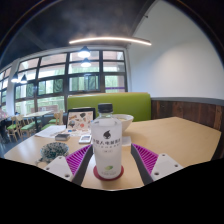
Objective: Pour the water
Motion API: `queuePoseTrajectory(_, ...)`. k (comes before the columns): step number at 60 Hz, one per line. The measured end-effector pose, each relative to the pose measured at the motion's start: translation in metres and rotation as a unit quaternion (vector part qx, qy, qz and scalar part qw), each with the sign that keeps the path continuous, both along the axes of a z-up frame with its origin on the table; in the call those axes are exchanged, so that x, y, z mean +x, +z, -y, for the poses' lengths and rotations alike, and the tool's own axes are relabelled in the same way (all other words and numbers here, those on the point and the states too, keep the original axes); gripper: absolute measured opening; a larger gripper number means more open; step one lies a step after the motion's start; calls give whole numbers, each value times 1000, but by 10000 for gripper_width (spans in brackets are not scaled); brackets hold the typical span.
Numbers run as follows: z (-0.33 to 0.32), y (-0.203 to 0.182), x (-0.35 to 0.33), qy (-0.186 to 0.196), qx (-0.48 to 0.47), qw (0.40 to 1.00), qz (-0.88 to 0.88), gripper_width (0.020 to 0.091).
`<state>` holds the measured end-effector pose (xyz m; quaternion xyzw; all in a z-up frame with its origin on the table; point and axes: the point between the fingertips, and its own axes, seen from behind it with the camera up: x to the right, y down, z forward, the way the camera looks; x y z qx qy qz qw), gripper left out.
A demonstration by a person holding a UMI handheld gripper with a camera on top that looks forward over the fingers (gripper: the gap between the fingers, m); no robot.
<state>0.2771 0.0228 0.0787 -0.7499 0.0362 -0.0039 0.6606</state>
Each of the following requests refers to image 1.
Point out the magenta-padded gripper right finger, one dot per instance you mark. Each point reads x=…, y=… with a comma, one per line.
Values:
x=153, y=165

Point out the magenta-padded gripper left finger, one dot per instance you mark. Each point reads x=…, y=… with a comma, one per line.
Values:
x=71, y=163

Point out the clear black-capped drink bottle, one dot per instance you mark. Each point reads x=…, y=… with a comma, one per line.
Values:
x=106, y=143

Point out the green speckled white mug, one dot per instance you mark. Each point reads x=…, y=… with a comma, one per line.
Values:
x=53, y=151

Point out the flat round red coaster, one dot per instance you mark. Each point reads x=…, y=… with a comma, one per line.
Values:
x=96, y=175

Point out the white phone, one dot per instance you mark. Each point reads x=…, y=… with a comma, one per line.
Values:
x=85, y=138

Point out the small white paper napkin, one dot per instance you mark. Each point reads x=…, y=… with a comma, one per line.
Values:
x=126, y=141

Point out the white paper sheets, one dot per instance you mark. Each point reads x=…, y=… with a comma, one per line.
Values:
x=50, y=131

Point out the black tablet with stickers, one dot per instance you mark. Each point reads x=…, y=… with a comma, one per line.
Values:
x=80, y=120

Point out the white ceramic bowl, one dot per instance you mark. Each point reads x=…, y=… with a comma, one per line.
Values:
x=127, y=121

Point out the light wooden dining table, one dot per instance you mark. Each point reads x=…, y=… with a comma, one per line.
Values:
x=36, y=114

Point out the green upholstered bench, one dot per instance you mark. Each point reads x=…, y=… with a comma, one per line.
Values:
x=133, y=105

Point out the wooden chairs with green seats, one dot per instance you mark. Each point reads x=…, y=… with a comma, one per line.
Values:
x=15, y=128

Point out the person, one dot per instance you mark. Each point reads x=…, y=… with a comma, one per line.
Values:
x=2, y=123

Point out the long curved linear light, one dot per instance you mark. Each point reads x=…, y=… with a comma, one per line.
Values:
x=110, y=40

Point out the black-framed window wall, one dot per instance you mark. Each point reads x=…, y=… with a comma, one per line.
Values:
x=60, y=80

